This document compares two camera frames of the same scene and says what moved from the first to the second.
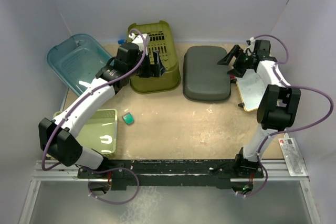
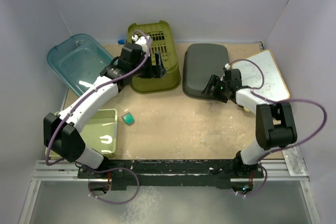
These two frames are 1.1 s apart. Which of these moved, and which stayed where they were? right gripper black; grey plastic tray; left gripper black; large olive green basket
Moved: right gripper black
Stayed: large olive green basket; left gripper black; grey plastic tray
